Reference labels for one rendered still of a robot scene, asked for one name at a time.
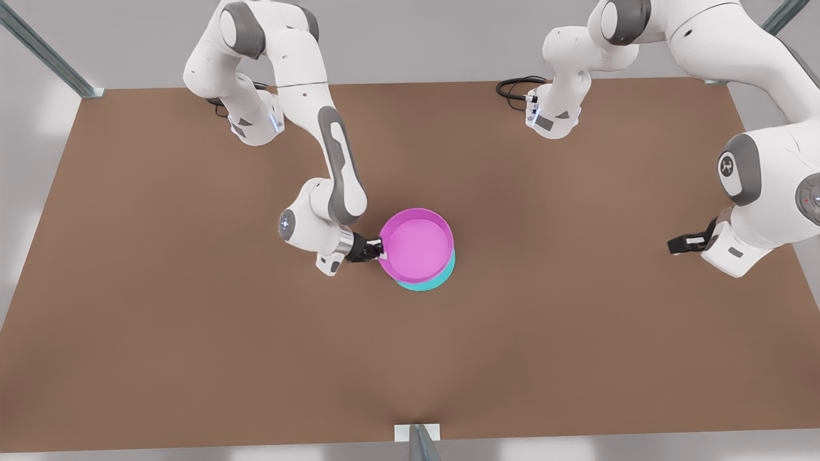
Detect black cable loop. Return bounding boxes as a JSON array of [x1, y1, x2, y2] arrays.
[[206, 81, 270, 118], [496, 76, 550, 110]]

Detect blue plate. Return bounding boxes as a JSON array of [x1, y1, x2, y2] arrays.
[[395, 248, 456, 292]]

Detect silver frame post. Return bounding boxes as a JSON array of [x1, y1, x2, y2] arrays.
[[394, 423, 442, 461], [0, 0, 106, 99], [705, 0, 812, 85]]

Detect pink plate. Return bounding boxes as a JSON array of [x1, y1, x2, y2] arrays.
[[379, 208, 454, 282]]

